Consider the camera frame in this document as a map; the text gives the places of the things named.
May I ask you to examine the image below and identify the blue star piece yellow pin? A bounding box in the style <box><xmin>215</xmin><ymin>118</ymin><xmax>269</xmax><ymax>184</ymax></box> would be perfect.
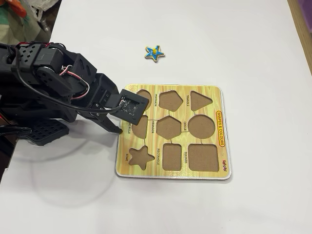
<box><xmin>143</xmin><ymin>44</ymin><xmax>167</xmax><ymax>63</ymax></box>

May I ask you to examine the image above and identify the orange object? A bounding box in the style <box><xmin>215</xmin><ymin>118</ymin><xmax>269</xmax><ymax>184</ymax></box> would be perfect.
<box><xmin>9</xmin><ymin>0</ymin><xmax>26</xmax><ymax>18</ymax></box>

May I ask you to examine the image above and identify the silver metal cylinder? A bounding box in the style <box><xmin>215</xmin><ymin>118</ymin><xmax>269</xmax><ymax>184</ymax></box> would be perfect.
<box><xmin>39</xmin><ymin>18</ymin><xmax>53</xmax><ymax>33</ymax></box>

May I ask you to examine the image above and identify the white plastic bag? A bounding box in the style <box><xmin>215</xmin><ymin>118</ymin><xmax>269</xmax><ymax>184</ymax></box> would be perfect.
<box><xmin>28</xmin><ymin>0</ymin><xmax>59</xmax><ymax>21</ymax></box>

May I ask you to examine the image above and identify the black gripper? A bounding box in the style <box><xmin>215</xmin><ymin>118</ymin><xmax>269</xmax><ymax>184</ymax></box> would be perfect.
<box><xmin>89</xmin><ymin>73</ymin><xmax>123</xmax><ymax>135</ymax></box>

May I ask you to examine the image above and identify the purple object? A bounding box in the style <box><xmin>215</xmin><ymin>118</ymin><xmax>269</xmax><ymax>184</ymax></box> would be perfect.
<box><xmin>297</xmin><ymin>0</ymin><xmax>312</xmax><ymax>22</ymax></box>

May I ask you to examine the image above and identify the glossy black cable bundle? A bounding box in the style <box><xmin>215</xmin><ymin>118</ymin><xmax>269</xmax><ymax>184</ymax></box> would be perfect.
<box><xmin>0</xmin><ymin>125</ymin><xmax>32</xmax><ymax>137</ymax></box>

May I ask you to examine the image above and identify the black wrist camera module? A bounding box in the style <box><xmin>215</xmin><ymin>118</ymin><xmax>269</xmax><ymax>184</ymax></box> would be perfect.
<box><xmin>106</xmin><ymin>89</ymin><xmax>149</xmax><ymax>127</ymax></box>

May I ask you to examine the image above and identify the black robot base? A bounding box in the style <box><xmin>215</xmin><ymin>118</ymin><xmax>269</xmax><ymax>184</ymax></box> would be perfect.
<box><xmin>24</xmin><ymin>118</ymin><xmax>70</xmax><ymax>147</ymax></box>

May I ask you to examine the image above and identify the wooden shape puzzle board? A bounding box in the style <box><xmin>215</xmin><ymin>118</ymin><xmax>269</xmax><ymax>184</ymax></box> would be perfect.
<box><xmin>114</xmin><ymin>84</ymin><xmax>232</xmax><ymax>181</ymax></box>

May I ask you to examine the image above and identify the red white servo wire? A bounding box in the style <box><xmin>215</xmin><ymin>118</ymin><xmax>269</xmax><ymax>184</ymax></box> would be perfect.
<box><xmin>59</xmin><ymin>64</ymin><xmax>91</xmax><ymax>99</ymax></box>

